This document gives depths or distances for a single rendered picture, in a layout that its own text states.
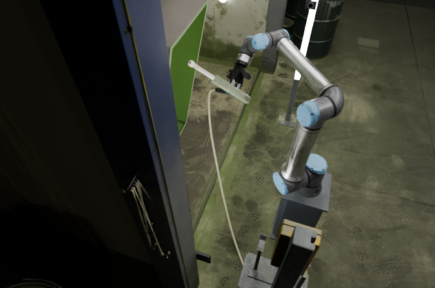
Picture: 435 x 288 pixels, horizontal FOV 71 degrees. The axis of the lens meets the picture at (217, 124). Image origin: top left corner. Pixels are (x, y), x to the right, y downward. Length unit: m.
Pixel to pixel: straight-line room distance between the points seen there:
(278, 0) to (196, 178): 2.11
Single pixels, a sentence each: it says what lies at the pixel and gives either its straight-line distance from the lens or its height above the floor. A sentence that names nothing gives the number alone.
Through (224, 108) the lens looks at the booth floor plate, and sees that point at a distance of 3.52.
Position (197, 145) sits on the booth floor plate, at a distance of 3.14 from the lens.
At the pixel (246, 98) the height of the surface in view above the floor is 1.22.
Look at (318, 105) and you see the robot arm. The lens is 1.48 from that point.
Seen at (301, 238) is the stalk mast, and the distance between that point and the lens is 0.90.
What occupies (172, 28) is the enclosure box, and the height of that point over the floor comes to 1.65.
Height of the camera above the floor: 2.44
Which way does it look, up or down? 46 degrees down
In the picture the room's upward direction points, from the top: straight up
